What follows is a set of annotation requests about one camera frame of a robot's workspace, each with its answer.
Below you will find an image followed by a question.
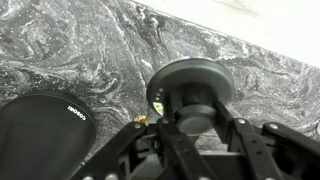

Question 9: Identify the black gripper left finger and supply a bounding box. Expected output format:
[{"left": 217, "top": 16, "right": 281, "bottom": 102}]
[{"left": 71, "top": 96, "right": 216, "bottom": 180}]

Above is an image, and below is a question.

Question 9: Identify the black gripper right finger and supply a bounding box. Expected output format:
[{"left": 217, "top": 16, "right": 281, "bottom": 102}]
[{"left": 212, "top": 101, "right": 320, "bottom": 180}]

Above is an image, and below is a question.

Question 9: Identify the black gooseneck kettle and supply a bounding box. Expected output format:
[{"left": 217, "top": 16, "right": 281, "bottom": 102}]
[{"left": 0, "top": 90, "right": 96, "bottom": 180}]

